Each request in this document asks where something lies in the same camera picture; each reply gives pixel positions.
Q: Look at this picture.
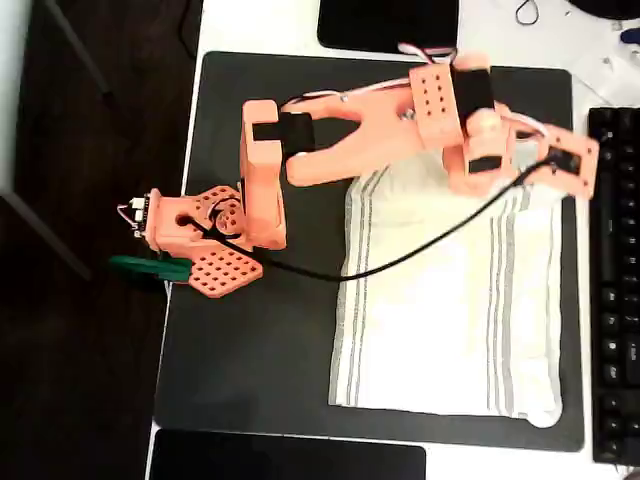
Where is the black camera cable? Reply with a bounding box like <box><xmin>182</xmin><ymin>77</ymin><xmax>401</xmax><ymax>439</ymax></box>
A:
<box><xmin>184</xmin><ymin>157</ymin><xmax>559</xmax><ymax>282</ymax></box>

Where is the robot controller board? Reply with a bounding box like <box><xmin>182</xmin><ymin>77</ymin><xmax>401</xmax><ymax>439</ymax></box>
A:
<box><xmin>118</xmin><ymin>192</ymin><xmax>152</xmax><ymax>237</ymax></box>

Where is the white cabinet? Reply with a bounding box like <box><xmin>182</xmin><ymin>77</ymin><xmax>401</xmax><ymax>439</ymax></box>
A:
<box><xmin>0</xmin><ymin>0</ymin><xmax>34</xmax><ymax>196</ymax></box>

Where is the thin dark wire loop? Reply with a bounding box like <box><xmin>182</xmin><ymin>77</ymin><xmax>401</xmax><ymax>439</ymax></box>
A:
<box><xmin>516</xmin><ymin>0</ymin><xmax>541</xmax><ymax>26</ymax></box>

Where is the black pad with square corners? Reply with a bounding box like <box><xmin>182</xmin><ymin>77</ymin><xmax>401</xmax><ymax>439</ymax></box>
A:
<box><xmin>148</xmin><ymin>428</ymin><xmax>428</xmax><ymax>480</ymax></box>

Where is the black keyboard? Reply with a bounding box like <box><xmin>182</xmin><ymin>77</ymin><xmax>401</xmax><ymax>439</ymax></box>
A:
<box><xmin>588</xmin><ymin>105</ymin><xmax>640</xmax><ymax>464</ymax></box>

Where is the black pad with rounded corners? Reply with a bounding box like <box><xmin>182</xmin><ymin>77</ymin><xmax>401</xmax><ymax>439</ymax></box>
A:
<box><xmin>316</xmin><ymin>0</ymin><xmax>460</xmax><ymax>55</ymax></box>

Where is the green table clamp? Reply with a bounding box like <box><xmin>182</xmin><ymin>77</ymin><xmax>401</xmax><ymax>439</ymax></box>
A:
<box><xmin>108</xmin><ymin>254</ymin><xmax>194</xmax><ymax>294</ymax></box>

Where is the white striped towel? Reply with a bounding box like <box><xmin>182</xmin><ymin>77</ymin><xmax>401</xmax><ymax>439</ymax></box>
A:
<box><xmin>327</xmin><ymin>152</ymin><xmax>566</xmax><ymax>431</ymax></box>

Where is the black rounded object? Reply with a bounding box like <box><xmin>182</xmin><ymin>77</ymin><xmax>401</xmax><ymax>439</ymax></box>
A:
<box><xmin>568</xmin><ymin>0</ymin><xmax>640</xmax><ymax>20</ymax></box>

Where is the grey metal furniture leg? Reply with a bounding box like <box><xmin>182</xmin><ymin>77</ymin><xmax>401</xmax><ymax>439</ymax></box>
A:
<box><xmin>42</xmin><ymin>0</ymin><xmax>114</xmax><ymax>101</ymax></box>
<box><xmin>0</xmin><ymin>192</ymin><xmax>95</xmax><ymax>282</ymax></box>

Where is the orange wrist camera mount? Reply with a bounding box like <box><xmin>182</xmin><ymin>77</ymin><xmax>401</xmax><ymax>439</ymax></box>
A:
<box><xmin>509</xmin><ymin>123</ymin><xmax>601</xmax><ymax>201</ymax></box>

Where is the large dark grey mat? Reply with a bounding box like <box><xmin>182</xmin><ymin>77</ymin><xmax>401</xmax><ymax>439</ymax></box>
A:
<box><xmin>152</xmin><ymin>49</ymin><xmax>586</xmax><ymax>454</ymax></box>

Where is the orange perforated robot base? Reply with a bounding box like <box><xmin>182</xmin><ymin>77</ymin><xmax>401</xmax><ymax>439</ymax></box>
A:
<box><xmin>149</xmin><ymin>184</ymin><xmax>265</xmax><ymax>300</ymax></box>

